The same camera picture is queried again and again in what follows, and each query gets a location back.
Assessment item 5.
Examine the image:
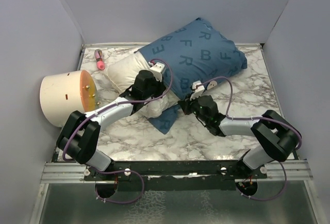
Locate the aluminium frame rail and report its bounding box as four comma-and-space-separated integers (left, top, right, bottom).
40, 162, 88, 184

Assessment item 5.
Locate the blue lettered pillowcase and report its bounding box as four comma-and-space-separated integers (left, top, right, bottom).
134, 16, 248, 135

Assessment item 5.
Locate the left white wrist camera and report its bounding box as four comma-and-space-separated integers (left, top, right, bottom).
149, 62, 166, 82

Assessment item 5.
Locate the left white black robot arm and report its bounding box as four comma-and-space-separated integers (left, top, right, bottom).
56, 66, 166, 180

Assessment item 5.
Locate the cream cylinder with orange lid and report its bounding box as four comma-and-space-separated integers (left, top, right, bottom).
40, 70, 100, 127

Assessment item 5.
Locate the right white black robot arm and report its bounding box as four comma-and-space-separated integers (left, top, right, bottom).
178, 95, 302, 178

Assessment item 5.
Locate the pink small bottle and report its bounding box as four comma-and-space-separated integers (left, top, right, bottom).
94, 49, 105, 71

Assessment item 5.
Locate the white pillow with red logo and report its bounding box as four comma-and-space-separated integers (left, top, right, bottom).
105, 52, 171, 118

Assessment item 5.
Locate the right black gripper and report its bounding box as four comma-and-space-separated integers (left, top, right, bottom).
177, 92, 209, 124

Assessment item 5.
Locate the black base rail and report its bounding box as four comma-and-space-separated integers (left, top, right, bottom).
84, 160, 267, 192

